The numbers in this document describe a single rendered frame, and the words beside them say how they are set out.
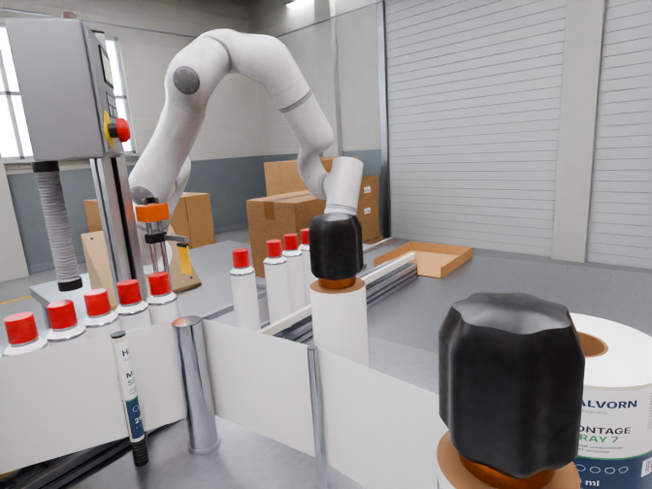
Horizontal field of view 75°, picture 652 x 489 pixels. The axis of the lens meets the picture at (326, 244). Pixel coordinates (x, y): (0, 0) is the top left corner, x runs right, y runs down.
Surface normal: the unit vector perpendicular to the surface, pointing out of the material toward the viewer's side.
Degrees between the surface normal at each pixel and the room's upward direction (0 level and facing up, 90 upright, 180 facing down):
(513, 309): 0
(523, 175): 90
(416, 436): 90
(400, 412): 90
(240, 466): 0
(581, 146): 90
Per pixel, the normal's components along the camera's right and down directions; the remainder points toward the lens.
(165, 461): -0.07, -0.97
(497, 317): -0.25, -0.86
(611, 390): -0.10, 0.23
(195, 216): 0.75, 0.11
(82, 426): 0.40, 0.18
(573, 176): -0.69, 0.21
